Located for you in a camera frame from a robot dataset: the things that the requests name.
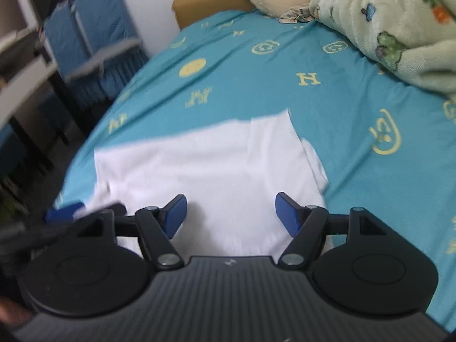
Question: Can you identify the mustard yellow headboard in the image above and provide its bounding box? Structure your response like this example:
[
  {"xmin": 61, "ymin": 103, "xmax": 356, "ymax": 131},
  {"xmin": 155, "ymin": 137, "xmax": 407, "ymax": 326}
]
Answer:
[{"xmin": 172, "ymin": 0, "xmax": 254, "ymax": 30}]

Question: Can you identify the white dining table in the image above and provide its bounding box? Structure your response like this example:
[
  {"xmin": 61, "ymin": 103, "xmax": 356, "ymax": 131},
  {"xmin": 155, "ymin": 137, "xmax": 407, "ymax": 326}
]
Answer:
[{"xmin": 1, "ymin": 27, "xmax": 58, "ymax": 127}]

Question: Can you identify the person's hand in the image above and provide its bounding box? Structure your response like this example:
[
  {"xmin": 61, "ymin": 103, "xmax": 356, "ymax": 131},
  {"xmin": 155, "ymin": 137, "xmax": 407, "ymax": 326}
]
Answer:
[{"xmin": 0, "ymin": 297, "xmax": 33, "ymax": 327}]

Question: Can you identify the teal patterned bed sheet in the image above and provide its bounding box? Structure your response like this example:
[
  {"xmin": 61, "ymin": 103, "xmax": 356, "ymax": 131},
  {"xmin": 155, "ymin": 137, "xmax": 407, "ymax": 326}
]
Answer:
[{"xmin": 57, "ymin": 11, "xmax": 455, "ymax": 330}]

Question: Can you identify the green fleece cartoon blanket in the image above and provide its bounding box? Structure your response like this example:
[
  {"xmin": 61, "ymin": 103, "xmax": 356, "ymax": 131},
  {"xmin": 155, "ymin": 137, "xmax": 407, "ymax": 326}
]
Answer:
[{"xmin": 309, "ymin": 0, "xmax": 455, "ymax": 97}]

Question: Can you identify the blue covered dining chair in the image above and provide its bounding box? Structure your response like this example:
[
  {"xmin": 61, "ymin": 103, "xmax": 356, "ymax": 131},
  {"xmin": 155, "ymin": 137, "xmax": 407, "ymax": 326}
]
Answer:
[{"xmin": 44, "ymin": 0, "xmax": 149, "ymax": 109}]

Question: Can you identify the white garment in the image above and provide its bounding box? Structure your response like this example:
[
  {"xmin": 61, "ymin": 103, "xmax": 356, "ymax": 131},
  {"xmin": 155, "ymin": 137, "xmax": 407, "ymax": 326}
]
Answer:
[{"xmin": 86, "ymin": 111, "xmax": 329, "ymax": 258}]

